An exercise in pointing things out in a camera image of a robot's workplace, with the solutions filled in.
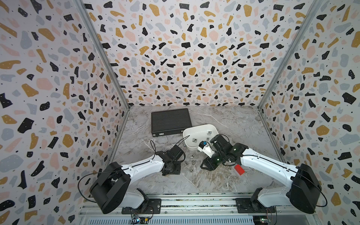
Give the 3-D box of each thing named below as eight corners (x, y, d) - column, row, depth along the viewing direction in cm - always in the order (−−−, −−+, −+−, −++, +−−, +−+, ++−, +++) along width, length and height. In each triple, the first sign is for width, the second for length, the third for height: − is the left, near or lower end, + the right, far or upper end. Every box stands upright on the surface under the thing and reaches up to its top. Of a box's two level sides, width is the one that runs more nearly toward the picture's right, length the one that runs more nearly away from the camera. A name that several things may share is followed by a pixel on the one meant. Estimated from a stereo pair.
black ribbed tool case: (152, 138, 104) (150, 133, 99) (152, 117, 117) (151, 111, 112) (192, 133, 107) (192, 128, 102) (187, 113, 121) (187, 107, 115)
